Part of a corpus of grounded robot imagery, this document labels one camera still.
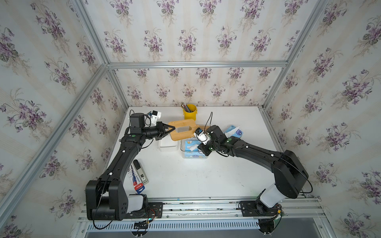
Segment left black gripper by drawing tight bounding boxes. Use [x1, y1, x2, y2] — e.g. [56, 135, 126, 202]
[139, 122, 174, 141]

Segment clear plastic tissue box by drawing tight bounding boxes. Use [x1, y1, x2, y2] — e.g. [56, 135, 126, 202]
[180, 137, 209, 160]

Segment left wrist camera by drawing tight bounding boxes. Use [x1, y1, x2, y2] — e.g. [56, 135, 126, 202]
[150, 111, 161, 126]

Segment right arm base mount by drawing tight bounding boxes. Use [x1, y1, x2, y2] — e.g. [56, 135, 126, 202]
[238, 199, 283, 236]

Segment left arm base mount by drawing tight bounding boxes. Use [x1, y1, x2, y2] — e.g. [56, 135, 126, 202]
[127, 202, 164, 238]

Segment white plastic tray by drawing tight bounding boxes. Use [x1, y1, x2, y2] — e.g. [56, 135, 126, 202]
[158, 135, 179, 152]

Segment colored pencils bundle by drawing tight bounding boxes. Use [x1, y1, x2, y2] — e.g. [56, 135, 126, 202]
[181, 103, 194, 113]

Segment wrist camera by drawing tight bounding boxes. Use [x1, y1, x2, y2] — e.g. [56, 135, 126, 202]
[193, 128, 209, 143]
[150, 111, 161, 126]

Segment yellow metal pen bucket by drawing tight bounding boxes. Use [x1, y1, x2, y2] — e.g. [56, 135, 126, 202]
[183, 104, 197, 121]

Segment bamboo tissue box lid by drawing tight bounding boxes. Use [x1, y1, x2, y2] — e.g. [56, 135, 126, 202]
[168, 119, 204, 141]

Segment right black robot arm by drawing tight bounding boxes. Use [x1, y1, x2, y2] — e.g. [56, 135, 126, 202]
[194, 125, 309, 214]

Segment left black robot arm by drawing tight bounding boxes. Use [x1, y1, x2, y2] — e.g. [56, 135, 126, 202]
[85, 113, 176, 221]

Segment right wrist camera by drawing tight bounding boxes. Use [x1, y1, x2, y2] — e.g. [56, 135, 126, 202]
[193, 128, 209, 143]

